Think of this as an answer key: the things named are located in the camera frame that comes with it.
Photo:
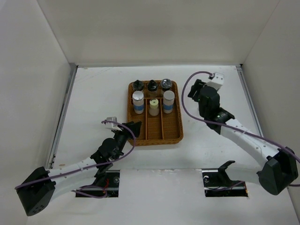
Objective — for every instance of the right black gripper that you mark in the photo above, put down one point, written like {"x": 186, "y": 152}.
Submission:
{"x": 197, "y": 86}

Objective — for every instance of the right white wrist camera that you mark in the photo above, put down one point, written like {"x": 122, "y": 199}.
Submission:
{"x": 216, "y": 80}

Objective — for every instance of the black cap brown spice bottle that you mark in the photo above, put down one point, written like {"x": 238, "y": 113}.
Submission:
{"x": 152, "y": 89}

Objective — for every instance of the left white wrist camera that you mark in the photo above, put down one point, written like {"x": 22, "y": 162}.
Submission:
{"x": 111, "y": 123}

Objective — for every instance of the silver lid blue label jar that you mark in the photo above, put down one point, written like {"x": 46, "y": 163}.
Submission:
{"x": 138, "y": 102}
{"x": 168, "y": 101}

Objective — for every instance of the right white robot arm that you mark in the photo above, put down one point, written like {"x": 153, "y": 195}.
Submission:
{"x": 277, "y": 165}

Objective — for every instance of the black cap white spice bottle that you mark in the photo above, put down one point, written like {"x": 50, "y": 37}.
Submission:
{"x": 138, "y": 86}

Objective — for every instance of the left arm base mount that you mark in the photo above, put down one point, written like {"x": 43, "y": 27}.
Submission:
{"x": 107, "y": 187}

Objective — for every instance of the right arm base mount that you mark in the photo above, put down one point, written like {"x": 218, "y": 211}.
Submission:
{"x": 218, "y": 184}

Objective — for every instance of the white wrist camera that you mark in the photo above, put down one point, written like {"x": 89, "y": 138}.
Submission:
{"x": 111, "y": 123}
{"x": 216, "y": 80}

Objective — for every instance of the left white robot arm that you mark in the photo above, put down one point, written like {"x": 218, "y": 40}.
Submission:
{"x": 43, "y": 185}

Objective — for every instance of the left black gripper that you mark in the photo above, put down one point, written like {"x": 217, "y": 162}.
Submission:
{"x": 136, "y": 126}

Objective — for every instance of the brown wicker divided tray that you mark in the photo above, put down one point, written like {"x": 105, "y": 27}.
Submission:
{"x": 164, "y": 128}

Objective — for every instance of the yellow lid spice bottle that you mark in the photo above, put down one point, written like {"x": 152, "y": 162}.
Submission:
{"x": 154, "y": 107}

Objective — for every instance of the black grinder top spice bottle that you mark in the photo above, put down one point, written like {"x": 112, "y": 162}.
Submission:
{"x": 165, "y": 84}

